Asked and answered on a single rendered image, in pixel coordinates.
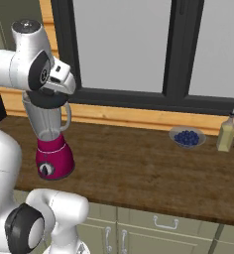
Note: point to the grey-green cupboard door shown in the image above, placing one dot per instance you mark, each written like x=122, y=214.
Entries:
x=94, y=234
x=162, y=243
x=231, y=241

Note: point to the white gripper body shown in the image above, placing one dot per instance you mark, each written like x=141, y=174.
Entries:
x=63, y=85

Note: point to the grey-green drawer front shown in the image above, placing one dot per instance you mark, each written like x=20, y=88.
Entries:
x=195, y=220

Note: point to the grey-green tall cupboard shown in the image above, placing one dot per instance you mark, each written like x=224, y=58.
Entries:
x=20, y=10

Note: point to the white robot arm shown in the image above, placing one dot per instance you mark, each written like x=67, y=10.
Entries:
x=10, y=66

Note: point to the black framed window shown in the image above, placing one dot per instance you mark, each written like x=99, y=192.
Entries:
x=175, y=49

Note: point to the black blender lid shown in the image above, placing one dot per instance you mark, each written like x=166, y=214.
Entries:
x=49, y=101

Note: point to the blender with magenta base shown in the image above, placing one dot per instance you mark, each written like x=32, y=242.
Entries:
x=53, y=155

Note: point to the glass bowl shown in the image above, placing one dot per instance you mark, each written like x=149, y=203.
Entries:
x=201, y=138

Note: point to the yellow oil bottle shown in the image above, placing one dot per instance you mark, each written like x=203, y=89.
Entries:
x=226, y=135

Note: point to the blueberries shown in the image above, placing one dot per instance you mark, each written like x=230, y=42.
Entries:
x=187, y=138

